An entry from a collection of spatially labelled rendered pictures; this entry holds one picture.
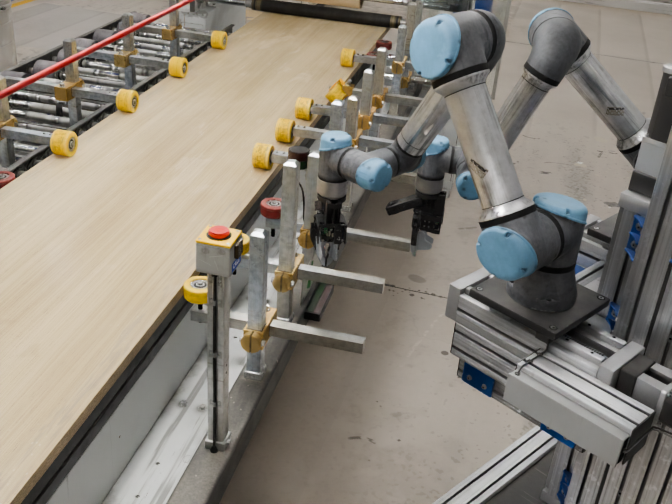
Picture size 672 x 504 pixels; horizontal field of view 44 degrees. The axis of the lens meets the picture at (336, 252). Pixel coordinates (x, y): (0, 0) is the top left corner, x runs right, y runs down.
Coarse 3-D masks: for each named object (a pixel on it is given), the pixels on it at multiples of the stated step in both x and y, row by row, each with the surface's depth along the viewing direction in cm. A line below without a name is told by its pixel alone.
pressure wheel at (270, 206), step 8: (264, 200) 243; (272, 200) 244; (280, 200) 244; (264, 208) 240; (272, 208) 239; (280, 208) 239; (264, 216) 241; (272, 216) 240; (280, 216) 240; (272, 232) 246
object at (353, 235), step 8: (272, 224) 244; (352, 232) 239; (360, 232) 240; (368, 232) 240; (352, 240) 240; (360, 240) 239; (368, 240) 239; (376, 240) 238; (384, 240) 238; (392, 240) 237; (400, 240) 237; (408, 240) 237; (392, 248) 238; (400, 248) 238; (408, 248) 237
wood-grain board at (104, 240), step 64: (192, 64) 358; (256, 64) 365; (320, 64) 373; (128, 128) 287; (192, 128) 291; (256, 128) 296; (0, 192) 236; (64, 192) 239; (128, 192) 242; (192, 192) 246; (256, 192) 249; (0, 256) 205; (64, 256) 207; (128, 256) 210; (192, 256) 212; (0, 320) 181; (64, 320) 183; (128, 320) 185; (0, 384) 162; (64, 384) 164; (0, 448) 147
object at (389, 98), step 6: (354, 90) 324; (360, 90) 324; (360, 96) 324; (390, 96) 321; (396, 96) 321; (402, 96) 322; (408, 96) 322; (390, 102) 323; (396, 102) 322; (402, 102) 321; (408, 102) 321; (414, 102) 320; (420, 102) 320
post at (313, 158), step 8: (312, 152) 226; (312, 160) 226; (312, 168) 228; (312, 176) 229; (312, 184) 230; (312, 192) 231; (312, 200) 232; (312, 208) 233; (304, 216) 235; (312, 216) 235; (304, 224) 236; (304, 248) 240; (312, 248) 239; (304, 256) 241
